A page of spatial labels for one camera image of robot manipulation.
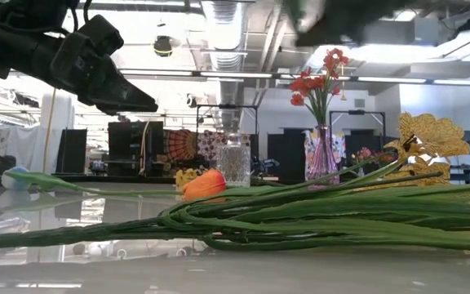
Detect black panel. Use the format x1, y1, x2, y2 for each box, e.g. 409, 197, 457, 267
55, 128, 88, 175

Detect ceiling light strip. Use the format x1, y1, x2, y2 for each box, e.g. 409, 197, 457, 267
118, 69, 275, 79
357, 75, 470, 87

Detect silver ceiling duct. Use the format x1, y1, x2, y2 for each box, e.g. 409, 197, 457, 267
200, 0, 248, 136

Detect orange artificial tulip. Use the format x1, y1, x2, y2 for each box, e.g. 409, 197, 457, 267
181, 168, 313, 203

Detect red artificial flower bunch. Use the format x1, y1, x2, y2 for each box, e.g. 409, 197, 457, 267
288, 47, 351, 128

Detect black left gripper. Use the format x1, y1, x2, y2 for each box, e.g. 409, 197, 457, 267
49, 32, 159, 117

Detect pink background flowers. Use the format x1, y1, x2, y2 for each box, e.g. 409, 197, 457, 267
351, 146, 397, 167

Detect clear glass vase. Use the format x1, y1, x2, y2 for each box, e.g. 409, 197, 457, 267
215, 132, 252, 189

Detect black cabinet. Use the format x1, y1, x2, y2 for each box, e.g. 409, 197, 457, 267
107, 120, 165, 177

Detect purple glass vase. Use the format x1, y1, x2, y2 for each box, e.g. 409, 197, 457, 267
304, 124, 341, 188

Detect black frame stand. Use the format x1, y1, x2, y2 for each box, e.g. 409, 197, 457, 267
328, 109, 387, 140
195, 104, 259, 136

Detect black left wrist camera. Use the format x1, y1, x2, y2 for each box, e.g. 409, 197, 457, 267
75, 14, 125, 58

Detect white artificial tulip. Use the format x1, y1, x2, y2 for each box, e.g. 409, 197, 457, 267
0, 165, 185, 197

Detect colourful floral cloth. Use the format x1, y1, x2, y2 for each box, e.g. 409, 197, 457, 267
303, 129, 347, 180

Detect yellow cable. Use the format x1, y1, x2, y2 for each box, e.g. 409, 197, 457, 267
42, 87, 58, 175

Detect dotted patterned cloth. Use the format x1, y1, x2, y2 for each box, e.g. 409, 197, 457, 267
196, 130, 252, 163

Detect black ceiling dome camera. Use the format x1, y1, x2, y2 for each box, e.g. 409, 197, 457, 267
153, 35, 174, 57

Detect orange mandala tapestry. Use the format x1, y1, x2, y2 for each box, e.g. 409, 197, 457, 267
162, 129, 198, 164

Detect white curtain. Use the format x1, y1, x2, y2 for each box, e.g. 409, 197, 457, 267
0, 91, 75, 175

